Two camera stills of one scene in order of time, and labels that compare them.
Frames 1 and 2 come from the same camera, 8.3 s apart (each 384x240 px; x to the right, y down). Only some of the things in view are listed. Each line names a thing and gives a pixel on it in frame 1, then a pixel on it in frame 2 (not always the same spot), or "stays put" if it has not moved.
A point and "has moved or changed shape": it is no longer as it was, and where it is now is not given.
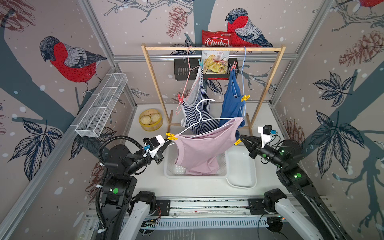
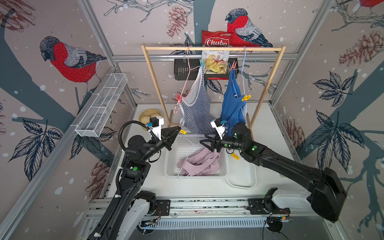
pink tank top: [199, 155] has moved or changed shape
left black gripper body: [147, 159] to [164, 139]
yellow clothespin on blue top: [245, 98] stays put
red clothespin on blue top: [234, 65] stays put
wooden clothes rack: [282, 49] stays put
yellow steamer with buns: [150, 120] stays put
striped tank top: [199, 115] stays put
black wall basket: [183, 69] stays put
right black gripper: [256, 143] to [214, 145]
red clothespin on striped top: [180, 99] stays put
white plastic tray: [241, 168] stays put
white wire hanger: [201, 119] to [178, 178]
